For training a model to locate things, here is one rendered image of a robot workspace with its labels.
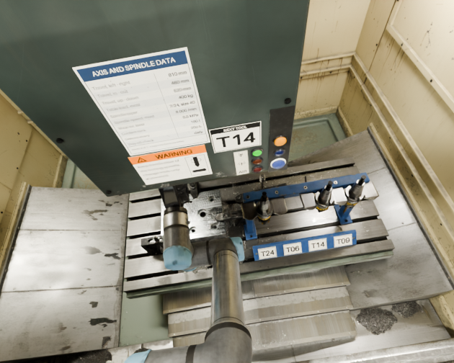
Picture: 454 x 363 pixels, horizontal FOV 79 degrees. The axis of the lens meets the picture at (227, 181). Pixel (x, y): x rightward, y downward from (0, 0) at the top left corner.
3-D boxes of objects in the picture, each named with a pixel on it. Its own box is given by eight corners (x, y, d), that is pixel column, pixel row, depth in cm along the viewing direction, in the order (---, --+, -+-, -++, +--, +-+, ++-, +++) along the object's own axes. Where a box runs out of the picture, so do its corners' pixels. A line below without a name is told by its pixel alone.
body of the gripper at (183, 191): (166, 190, 94) (168, 223, 88) (158, 177, 86) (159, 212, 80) (189, 186, 94) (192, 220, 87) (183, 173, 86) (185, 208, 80)
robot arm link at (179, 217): (159, 226, 78) (188, 222, 78) (159, 212, 80) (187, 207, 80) (167, 235, 84) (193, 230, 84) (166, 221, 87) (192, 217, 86)
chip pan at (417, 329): (449, 347, 122) (458, 347, 116) (8, 414, 126) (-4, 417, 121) (426, 299, 133) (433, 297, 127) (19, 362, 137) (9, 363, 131)
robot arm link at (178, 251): (168, 273, 79) (159, 266, 72) (167, 236, 85) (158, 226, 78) (195, 269, 79) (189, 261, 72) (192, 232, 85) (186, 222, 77)
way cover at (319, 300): (361, 334, 128) (372, 332, 114) (169, 364, 130) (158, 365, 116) (338, 269, 144) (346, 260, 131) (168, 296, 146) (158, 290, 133)
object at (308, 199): (318, 209, 100) (319, 208, 99) (304, 212, 100) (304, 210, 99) (313, 192, 103) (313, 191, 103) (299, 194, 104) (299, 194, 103)
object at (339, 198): (349, 204, 99) (349, 203, 99) (334, 207, 100) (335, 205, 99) (342, 187, 103) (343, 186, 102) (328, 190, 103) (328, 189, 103)
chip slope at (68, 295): (153, 341, 136) (132, 339, 114) (20, 362, 137) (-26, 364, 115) (155, 187, 183) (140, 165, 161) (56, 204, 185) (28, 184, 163)
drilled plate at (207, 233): (227, 237, 126) (225, 232, 122) (164, 247, 127) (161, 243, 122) (220, 194, 138) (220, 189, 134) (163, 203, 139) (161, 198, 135)
